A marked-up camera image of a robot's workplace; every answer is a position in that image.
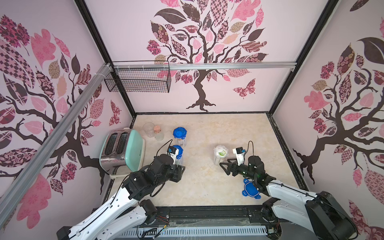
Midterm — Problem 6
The round green towel tablet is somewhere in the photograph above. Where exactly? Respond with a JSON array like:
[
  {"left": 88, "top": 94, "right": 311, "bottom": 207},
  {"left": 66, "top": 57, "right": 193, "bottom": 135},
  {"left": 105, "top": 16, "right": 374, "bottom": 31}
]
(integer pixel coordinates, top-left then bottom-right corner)
[{"left": 216, "top": 148, "right": 228, "bottom": 158}]

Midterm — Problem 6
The blue lid container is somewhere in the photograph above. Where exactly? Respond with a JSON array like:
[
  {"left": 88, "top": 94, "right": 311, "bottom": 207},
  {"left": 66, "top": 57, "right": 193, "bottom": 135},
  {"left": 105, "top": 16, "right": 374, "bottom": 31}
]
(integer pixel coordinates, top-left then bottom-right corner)
[
  {"left": 173, "top": 145, "right": 184, "bottom": 165},
  {"left": 213, "top": 145, "right": 229, "bottom": 166},
  {"left": 173, "top": 127, "right": 187, "bottom": 147}
]

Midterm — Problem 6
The detached blue container lid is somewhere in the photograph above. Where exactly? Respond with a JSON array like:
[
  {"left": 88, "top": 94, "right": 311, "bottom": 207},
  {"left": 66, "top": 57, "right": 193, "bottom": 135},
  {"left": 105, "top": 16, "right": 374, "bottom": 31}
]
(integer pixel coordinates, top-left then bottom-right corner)
[{"left": 242, "top": 179, "right": 261, "bottom": 200}]

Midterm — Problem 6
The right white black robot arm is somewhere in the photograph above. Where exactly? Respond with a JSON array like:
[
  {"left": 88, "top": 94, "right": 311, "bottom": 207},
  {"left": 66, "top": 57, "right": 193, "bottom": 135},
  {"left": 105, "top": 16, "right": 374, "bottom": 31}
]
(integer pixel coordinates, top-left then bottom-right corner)
[{"left": 220, "top": 156, "right": 359, "bottom": 240}]

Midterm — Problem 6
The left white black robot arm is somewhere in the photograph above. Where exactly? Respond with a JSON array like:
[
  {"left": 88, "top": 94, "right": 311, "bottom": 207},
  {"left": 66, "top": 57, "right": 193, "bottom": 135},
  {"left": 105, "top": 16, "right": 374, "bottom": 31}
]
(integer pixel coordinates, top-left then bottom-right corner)
[{"left": 57, "top": 154, "right": 186, "bottom": 240}]

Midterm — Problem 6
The small bottle cork lid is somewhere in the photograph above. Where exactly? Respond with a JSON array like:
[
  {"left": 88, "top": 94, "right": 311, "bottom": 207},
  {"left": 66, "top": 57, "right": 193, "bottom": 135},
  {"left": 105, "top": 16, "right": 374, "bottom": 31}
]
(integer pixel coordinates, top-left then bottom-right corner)
[{"left": 154, "top": 125, "right": 164, "bottom": 141}]

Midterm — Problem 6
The clear glass tumbler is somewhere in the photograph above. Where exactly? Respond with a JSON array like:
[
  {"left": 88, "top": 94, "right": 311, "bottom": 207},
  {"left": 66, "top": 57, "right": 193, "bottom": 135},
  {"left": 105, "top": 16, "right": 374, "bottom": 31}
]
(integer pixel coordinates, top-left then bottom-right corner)
[{"left": 143, "top": 123, "right": 155, "bottom": 138}]

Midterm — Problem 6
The mint chrome toaster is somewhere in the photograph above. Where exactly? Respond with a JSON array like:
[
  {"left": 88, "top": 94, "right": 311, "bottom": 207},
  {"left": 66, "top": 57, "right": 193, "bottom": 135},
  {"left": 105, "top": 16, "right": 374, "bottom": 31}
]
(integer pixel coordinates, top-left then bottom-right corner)
[{"left": 99, "top": 128, "right": 146, "bottom": 175}]

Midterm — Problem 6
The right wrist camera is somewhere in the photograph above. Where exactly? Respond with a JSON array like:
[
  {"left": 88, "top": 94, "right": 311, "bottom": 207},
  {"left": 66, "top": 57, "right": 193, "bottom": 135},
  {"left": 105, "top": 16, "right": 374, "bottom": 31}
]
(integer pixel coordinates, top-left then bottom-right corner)
[{"left": 233, "top": 147, "right": 246, "bottom": 166}]

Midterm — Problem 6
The black base frame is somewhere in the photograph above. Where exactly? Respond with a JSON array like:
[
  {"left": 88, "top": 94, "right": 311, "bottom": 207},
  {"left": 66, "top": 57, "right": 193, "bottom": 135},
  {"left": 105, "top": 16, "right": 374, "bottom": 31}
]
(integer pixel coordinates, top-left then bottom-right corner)
[{"left": 126, "top": 205, "right": 285, "bottom": 240}]

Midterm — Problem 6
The white slotted cable duct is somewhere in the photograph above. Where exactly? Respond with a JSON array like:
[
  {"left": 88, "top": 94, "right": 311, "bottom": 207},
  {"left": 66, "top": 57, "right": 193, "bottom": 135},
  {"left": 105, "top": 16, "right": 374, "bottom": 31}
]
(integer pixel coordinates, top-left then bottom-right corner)
[{"left": 118, "top": 226, "right": 268, "bottom": 240}]

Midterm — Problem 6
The black wire basket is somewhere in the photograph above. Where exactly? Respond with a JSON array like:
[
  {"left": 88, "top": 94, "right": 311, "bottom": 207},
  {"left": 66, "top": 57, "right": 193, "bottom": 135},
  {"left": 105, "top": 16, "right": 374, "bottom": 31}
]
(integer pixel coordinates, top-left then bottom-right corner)
[{"left": 104, "top": 60, "right": 172, "bottom": 93}]

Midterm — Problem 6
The back aluminium rail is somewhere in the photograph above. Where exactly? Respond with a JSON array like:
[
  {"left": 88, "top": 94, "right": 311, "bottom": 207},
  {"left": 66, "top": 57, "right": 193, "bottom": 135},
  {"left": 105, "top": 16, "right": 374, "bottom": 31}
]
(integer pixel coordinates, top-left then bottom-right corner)
[{"left": 114, "top": 62, "right": 297, "bottom": 71}]

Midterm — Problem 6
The aluminium rail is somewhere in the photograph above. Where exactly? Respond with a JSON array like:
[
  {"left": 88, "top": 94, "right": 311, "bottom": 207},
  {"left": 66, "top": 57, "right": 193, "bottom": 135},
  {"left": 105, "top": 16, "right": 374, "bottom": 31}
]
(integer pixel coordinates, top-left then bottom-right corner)
[
  {"left": 114, "top": 62, "right": 297, "bottom": 71},
  {"left": 1, "top": 63, "right": 113, "bottom": 227}
]

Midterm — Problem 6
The left aluminium rail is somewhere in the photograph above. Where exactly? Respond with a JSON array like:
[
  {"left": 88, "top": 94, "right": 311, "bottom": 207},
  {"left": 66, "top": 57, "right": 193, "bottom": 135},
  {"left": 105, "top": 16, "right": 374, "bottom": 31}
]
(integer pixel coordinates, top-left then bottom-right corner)
[{"left": 1, "top": 63, "right": 113, "bottom": 227}]

